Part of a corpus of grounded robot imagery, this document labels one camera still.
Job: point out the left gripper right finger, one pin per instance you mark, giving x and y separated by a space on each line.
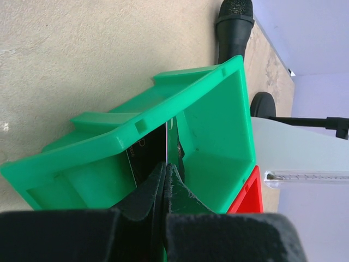
193 232

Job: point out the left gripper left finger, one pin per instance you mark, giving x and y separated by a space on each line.
128 231

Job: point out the black VIP credit card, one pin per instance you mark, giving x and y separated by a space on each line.
170 141

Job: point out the black card in green bin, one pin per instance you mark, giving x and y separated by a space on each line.
145 154

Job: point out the red bin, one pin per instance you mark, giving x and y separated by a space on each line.
249 199

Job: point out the green bin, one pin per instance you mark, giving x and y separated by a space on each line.
89 168

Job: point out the clear metronome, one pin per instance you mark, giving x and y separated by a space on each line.
289 155

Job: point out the black microphone stand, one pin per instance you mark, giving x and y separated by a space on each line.
263 106

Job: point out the black microphone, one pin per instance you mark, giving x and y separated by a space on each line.
233 28

